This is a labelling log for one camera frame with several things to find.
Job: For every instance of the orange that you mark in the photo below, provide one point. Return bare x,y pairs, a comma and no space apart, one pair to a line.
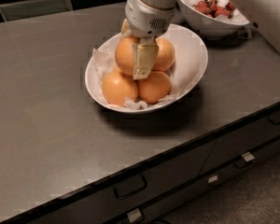
124,54
166,55
117,88
155,87

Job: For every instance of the red strawberries pile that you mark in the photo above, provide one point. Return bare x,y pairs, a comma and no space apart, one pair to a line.
212,9

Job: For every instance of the white bowl with strawberries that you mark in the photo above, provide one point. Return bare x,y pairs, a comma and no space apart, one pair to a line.
214,31

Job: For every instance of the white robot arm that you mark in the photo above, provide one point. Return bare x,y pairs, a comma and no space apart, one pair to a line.
264,15

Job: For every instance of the dark right drawer front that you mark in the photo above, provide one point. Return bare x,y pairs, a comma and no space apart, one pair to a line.
233,145

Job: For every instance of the dark left drawer front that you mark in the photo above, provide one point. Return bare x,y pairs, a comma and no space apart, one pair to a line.
127,194

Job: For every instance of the dark drawer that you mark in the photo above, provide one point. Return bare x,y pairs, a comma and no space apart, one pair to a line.
241,192
233,145
127,194

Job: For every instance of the white paper in orange bowl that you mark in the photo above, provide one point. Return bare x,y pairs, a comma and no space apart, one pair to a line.
102,63

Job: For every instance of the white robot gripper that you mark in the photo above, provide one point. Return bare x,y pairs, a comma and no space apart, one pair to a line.
144,20

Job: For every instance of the white bowl with oranges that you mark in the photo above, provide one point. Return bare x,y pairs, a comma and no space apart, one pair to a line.
191,56

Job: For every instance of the dark lower drawer front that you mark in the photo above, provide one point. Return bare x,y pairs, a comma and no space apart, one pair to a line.
241,192

